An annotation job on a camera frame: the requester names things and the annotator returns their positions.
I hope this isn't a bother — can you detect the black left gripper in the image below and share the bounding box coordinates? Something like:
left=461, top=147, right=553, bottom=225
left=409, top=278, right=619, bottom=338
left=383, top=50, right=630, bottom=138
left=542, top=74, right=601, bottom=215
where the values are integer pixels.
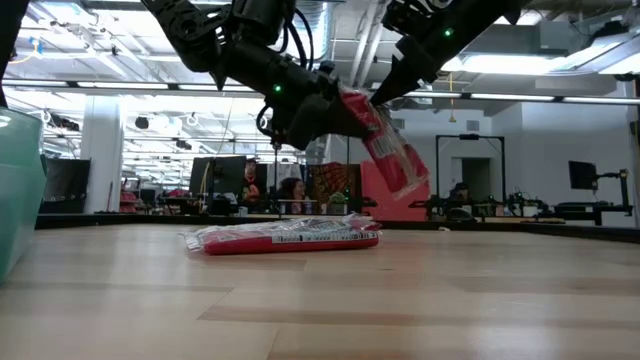
left=219, top=39, right=377, bottom=151

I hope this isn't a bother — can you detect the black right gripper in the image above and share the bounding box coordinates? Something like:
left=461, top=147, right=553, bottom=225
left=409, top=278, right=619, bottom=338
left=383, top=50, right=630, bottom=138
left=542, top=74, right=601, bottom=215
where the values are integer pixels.
left=369, top=0, right=481, bottom=106

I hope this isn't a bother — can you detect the red popcorn bag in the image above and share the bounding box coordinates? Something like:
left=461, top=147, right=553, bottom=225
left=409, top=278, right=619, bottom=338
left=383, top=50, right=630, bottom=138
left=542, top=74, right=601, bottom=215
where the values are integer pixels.
left=183, top=213, right=382, bottom=257
left=339, top=88, right=432, bottom=200

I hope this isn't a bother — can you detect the black monitor on arm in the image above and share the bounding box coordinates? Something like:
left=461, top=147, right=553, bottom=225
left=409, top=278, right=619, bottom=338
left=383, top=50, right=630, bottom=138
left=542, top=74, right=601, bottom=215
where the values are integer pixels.
left=554, top=159, right=634, bottom=226

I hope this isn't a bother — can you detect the patterned hanging cloth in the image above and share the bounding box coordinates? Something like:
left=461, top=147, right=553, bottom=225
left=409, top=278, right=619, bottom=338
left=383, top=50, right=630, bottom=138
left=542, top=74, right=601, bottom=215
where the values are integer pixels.
left=307, top=162, right=362, bottom=204

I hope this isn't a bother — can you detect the small potted plant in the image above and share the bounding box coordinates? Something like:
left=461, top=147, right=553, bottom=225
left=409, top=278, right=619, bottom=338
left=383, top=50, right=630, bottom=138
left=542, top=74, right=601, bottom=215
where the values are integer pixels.
left=327, top=191, right=349, bottom=216

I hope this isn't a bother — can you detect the orange hanging cloth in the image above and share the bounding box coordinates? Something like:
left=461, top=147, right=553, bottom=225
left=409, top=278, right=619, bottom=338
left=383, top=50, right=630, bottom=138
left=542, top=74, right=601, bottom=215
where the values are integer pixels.
left=360, top=159, right=432, bottom=222

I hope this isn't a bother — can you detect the black monitor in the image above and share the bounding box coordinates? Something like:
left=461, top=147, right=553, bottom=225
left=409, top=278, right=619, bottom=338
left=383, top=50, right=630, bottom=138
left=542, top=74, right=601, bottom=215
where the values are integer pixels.
left=189, top=155, right=248, bottom=197

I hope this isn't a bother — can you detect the distant black robot rig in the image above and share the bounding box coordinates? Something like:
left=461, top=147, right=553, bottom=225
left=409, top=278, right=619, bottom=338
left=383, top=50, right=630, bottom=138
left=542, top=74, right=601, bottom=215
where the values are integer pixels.
left=409, top=188, right=556, bottom=222

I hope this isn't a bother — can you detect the ceiling light bar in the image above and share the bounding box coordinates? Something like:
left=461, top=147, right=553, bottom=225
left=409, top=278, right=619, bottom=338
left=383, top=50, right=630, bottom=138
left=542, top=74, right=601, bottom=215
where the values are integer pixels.
left=0, top=78, right=640, bottom=106

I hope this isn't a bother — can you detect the white pillar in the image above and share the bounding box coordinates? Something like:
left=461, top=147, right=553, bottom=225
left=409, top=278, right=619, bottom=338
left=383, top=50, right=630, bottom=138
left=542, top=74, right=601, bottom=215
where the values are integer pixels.
left=82, top=94, right=126, bottom=215

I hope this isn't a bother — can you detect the large dark screen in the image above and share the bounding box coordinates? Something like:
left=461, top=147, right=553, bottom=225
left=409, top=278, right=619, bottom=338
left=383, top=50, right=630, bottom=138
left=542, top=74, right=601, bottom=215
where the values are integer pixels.
left=38, top=157, right=92, bottom=215

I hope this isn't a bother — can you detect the teal plastic basket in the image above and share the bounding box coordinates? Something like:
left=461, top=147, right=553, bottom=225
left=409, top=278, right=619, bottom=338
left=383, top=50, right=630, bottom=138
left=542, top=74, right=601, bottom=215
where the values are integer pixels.
left=0, top=107, right=46, bottom=284

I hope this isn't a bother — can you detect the black stand frame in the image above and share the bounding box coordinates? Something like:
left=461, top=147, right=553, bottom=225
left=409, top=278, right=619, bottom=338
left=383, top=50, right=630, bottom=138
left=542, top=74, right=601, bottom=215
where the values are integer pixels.
left=434, top=133, right=507, bottom=206
left=272, top=142, right=351, bottom=204

